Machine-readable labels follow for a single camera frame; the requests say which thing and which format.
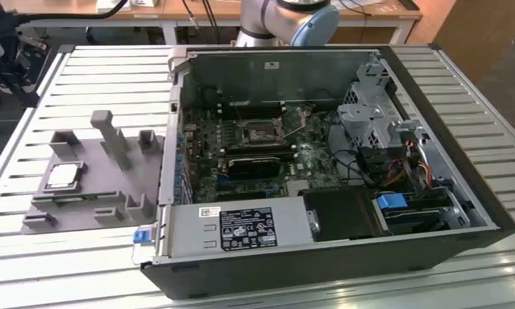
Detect silver square CPU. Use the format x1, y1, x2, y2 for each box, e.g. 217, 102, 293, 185
44, 163, 84, 191

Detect CPU socket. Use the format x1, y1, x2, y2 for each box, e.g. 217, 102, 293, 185
238, 120, 285, 146

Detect black RAM slot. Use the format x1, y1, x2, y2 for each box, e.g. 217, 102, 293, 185
224, 151, 293, 160
226, 145, 293, 155

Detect grey parts rack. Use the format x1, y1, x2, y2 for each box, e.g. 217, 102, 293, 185
19, 110, 166, 234

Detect green RAM stick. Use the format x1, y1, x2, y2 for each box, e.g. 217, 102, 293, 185
53, 192, 117, 204

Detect blue case latch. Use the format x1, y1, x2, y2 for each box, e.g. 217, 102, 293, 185
132, 226, 154, 246

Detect black graphics card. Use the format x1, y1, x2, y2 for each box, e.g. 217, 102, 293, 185
226, 156, 280, 180

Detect silver power supply with label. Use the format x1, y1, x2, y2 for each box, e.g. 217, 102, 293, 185
153, 201, 316, 259

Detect thin metal locking lever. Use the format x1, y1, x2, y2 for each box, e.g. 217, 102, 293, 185
283, 123, 311, 138

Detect metal socket cover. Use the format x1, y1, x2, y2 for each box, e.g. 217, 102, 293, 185
273, 108, 315, 130

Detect green motherboard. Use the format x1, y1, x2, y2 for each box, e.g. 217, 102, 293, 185
180, 105, 343, 204

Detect silver chipset heatsink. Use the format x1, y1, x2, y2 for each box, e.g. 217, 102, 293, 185
285, 179, 312, 195

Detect silver metal drive cage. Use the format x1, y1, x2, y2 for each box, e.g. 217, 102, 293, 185
336, 60, 431, 149

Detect blue disk carrier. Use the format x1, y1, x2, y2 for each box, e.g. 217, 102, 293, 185
373, 192, 409, 212

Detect black open PC case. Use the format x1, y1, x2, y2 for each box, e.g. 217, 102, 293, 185
138, 44, 515, 301

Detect brown wooden cabinet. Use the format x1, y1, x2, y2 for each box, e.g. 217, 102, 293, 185
405, 0, 515, 85

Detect black corrugated cable hose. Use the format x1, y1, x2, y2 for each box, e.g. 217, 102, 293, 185
15, 0, 129, 27

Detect wooden desk white frame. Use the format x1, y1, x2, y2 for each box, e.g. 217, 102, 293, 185
15, 0, 423, 45

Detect black hanging cables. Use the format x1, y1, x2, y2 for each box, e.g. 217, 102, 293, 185
180, 0, 220, 43

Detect orange yellow wire bundle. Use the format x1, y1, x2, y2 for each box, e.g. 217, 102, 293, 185
380, 156, 435, 191

